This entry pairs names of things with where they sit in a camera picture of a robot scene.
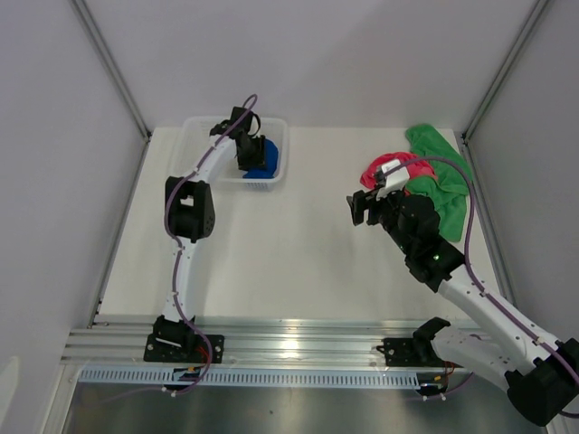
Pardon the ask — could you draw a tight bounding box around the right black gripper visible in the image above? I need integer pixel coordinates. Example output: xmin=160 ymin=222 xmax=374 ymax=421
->
xmin=346 ymin=184 xmax=414 ymax=256

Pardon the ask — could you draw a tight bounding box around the white plastic basket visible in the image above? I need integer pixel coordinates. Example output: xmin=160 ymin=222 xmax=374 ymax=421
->
xmin=169 ymin=116 xmax=290 ymax=191

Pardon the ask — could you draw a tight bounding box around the blue towel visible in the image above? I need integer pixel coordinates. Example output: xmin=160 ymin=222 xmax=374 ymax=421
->
xmin=242 ymin=138 xmax=279 ymax=179

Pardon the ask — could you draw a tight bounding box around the green towel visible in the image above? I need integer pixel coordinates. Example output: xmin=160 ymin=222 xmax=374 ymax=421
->
xmin=405 ymin=124 xmax=472 ymax=242

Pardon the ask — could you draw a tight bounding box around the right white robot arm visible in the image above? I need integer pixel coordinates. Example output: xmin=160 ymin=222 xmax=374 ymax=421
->
xmin=346 ymin=191 xmax=578 ymax=427

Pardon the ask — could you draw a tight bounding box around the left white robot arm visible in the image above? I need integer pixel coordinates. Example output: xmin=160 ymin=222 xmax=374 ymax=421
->
xmin=153 ymin=107 xmax=267 ymax=362

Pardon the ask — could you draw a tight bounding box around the pink towel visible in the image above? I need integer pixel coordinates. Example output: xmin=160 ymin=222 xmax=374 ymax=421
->
xmin=359 ymin=152 xmax=438 ymax=191

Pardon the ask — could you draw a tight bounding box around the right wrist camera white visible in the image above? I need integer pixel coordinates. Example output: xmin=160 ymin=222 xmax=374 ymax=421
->
xmin=374 ymin=158 xmax=410 ymax=198

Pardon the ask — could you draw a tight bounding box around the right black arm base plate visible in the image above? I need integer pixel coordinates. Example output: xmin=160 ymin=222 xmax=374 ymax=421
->
xmin=375 ymin=317 xmax=451 ymax=368

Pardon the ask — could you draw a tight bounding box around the right aluminium corner post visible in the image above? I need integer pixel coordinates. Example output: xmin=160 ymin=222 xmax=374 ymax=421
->
xmin=460 ymin=0 xmax=555 ymax=146

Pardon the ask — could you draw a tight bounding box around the aluminium corner post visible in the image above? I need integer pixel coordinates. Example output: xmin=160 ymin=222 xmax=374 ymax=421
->
xmin=68 ymin=0 xmax=152 ymax=142
xmin=460 ymin=0 xmax=555 ymax=146

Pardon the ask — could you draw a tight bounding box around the white slotted cable duct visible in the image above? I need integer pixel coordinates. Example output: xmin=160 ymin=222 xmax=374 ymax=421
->
xmin=78 ymin=365 xmax=420 ymax=390

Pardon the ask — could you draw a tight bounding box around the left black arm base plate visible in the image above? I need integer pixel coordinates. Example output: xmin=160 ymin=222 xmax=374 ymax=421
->
xmin=143 ymin=335 xmax=225 ymax=364

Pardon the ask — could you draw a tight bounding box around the left aluminium corner post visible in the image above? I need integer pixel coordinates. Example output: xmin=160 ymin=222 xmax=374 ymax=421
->
xmin=68 ymin=0 xmax=152 ymax=142

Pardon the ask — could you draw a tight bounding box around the aluminium rail frame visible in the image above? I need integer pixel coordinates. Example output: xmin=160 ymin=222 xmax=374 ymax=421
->
xmin=61 ymin=315 xmax=422 ymax=371

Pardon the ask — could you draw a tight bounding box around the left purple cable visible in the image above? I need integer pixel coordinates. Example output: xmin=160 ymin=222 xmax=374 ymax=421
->
xmin=162 ymin=93 xmax=260 ymax=401

